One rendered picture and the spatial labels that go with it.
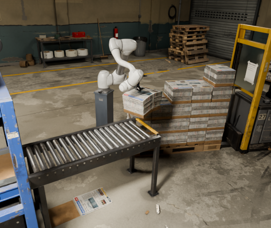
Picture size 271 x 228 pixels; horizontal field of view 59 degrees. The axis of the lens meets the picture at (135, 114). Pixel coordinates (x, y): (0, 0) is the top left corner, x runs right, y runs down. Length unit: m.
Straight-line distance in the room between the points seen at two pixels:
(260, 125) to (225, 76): 0.98
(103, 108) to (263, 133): 2.45
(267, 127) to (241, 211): 1.52
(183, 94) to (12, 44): 6.94
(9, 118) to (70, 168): 0.81
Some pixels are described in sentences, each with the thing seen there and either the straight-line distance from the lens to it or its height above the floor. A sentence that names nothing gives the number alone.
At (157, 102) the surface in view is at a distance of 2.84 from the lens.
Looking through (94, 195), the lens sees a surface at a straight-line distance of 3.05.
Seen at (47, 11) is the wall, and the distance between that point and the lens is 9.35.
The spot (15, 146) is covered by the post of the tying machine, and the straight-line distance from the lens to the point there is 1.77.
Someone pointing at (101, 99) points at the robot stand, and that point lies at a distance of 3.26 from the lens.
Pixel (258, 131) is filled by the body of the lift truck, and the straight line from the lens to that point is 4.09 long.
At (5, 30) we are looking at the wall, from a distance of 9.17.
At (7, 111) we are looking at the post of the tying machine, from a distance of 1.66.
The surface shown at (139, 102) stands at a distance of 2.58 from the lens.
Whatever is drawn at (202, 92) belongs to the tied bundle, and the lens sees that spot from 3.49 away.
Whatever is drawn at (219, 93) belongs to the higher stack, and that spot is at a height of 0.97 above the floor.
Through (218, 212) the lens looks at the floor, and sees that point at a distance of 3.05.
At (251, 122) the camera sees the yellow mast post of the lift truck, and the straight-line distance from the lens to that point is 3.87.
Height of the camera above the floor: 2.12
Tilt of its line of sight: 25 degrees down
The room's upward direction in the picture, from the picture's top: 2 degrees clockwise
